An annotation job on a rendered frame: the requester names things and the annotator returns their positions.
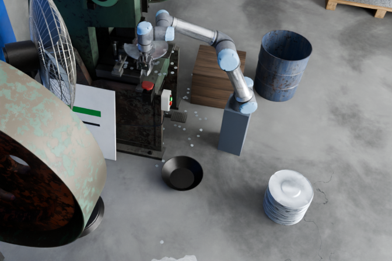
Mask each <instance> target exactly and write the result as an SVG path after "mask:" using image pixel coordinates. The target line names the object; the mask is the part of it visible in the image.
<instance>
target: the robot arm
mask: <svg viewBox="0 0 392 261"><path fill-rule="evenodd" d="M155 20H156V26H151V24H150V23H149V22H140V23H139V24H138V26H137V34H138V50H139V58H138V60H137V62H136V65H137V68H138V67H139V69H141V75H142V74H143V73H144V75H145V76H148V75H149V74H150V72H151V70H152V69H153V67H154V64H155V63H154V60H153V56H151V54H153V53H154V52H155V48H152V46H153V45H152V41H172V40H174V31H175V32H177V33H180V34H183V35H186V36H189V37H192V38H195V39H197V40H201V41H204V42H206V43H208V44H209V45H210V46H212V47H214V48H215V50H216V56H217V61H218V65H219V66H220V68H221V69H222V70H223V71H224V72H226V73H227V75H228V77H229V80H230V82H231V84H232V86H233V89H234V92H233V95H232V97H231V98H230V101H229V106H230V108H231V109H232V110H234V111H236V112H241V113H243V114H250V113H252V112H254V111H255V110H256V109H257V103H256V99H255V96H254V92H253V81H252V80H251V79H250V78H248V77H244V76H243V74H242V71H241V69H240V59H239V57H238V54H237V52H236V47H235V43H234V41H233V40H232V39H231V38H230V37H229V36H227V35H226V34H224V33H222V32H220V31H217V30H209V29H206V28H204V27H201V26H197V25H196V24H192V23H189V22H186V21H184V20H181V19H178V18H176V17H172V16H170V15H169V13H168V12H167V11H166V10H159V11H158V12H157V13H156V19H155Z"/></svg>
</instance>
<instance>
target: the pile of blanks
mask: <svg viewBox="0 0 392 261"><path fill-rule="evenodd" d="M311 201H312V199H311ZM311 201H310V203H311ZM307 203H308V202H307ZM310 203H308V204H307V205H306V206H304V207H301V208H297V209H294V208H289V207H286V206H283V205H281V204H280V203H278V201H276V200H275V199H274V198H273V197H272V195H271V193H270V190H269V186H268V187H267V190H266V191H265V195H264V198H263V203H262V205H263V208H264V211H265V213H266V215H267V216H268V217H269V218H270V219H271V220H272V221H274V222H276V223H278V224H283V225H293V224H296V223H298V222H299V221H300V220H301V219H302V218H303V216H304V214H305V212H306V210H307V208H308V207H309V205H310Z"/></svg>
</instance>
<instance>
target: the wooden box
mask: <svg viewBox="0 0 392 261"><path fill-rule="evenodd" d="M236 52H237V54H238V57H239V59H240V69H241V72H242V74H243V73H244V64H245V59H246V52H245V51H238V50H236ZM233 92H234V89H233V86H232V84H231V82H230V80H229V77H228V75H227V73H226V72H224V71H223V70H222V69H221V68H220V66H219V65H218V61H217V56H216V50H215V48H214V47H212V46H208V45H200V46H199V50H198V54H197V58H196V61H195V65H194V69H193V72H192V85H191V101H190V104H197V105H204V106H208V107H215V108H221V109H225V106H226V103H227V101H228V99H229V96H230V94H231V93H232V94H233Z"/></svg>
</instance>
